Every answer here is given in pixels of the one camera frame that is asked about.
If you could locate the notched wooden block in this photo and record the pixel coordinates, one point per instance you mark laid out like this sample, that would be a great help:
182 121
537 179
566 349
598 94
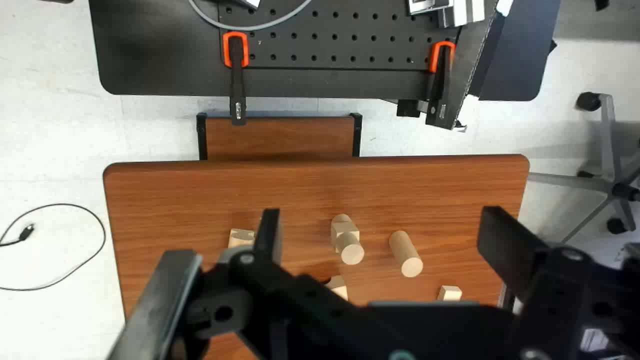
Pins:
339 287

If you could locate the hand saw blade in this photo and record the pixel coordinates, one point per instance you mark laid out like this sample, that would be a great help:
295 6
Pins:
475 57

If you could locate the black perforated workbench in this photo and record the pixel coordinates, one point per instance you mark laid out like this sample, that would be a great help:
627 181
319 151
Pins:
336 48

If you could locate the right orange black clamp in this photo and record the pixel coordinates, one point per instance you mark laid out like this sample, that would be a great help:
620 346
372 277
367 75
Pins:
438 69

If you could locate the wooden lower shelf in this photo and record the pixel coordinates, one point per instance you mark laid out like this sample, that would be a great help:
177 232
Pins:
279 137

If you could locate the grey office chair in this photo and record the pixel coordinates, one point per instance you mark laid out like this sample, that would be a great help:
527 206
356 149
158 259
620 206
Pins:
612 179

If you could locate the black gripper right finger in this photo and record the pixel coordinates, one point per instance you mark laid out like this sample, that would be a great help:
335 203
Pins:
511 248

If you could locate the wooden arch block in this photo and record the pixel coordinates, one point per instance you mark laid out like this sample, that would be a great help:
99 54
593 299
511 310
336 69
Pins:
241 236

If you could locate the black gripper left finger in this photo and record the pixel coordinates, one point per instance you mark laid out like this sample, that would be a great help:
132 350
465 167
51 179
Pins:
266 244

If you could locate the orange black clamp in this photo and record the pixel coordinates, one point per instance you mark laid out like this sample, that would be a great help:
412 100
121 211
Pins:
236 59
438 69

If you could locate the flat wooden rectangular block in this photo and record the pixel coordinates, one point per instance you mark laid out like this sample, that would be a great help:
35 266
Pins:
450 292

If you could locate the plain wooden cylinder block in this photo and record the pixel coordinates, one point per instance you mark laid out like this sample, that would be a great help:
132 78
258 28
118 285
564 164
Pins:
407 255

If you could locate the left orange black clamp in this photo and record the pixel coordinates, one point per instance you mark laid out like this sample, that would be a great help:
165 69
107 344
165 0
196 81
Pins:
236 59

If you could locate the wooden cylinder with cube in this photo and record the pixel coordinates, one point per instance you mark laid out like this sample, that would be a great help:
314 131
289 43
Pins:
347 241

